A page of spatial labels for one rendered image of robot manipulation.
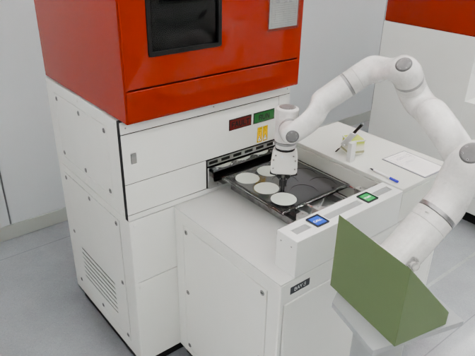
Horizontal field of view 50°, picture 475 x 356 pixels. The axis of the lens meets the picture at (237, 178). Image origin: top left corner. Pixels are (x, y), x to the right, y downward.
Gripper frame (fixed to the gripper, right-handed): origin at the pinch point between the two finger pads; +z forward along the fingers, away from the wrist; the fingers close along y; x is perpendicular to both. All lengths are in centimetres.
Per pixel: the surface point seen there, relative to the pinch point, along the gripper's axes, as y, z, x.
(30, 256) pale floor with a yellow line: -148, 93, 63
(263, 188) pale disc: -7.6, 2.5, -0.3
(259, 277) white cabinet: -6.4, 13.5, -42.4
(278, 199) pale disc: -1.3, 2.6, -8.5
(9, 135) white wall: -161, 25, 88
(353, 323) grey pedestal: 22, 11, -64
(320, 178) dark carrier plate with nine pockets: 15.6, 2.6, 11.4
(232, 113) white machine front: -21.8, -22.3, 15.6
